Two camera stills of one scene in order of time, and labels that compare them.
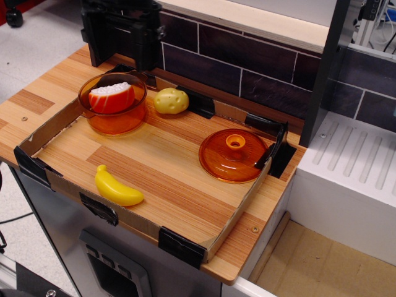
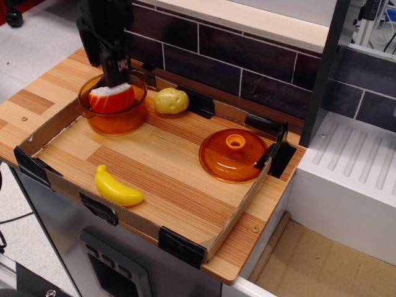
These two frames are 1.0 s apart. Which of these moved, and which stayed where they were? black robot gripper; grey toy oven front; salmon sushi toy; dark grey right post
Moved: black robot gripper
Stayed: salmon sushi toy; grey toy oven front; dark grey right post
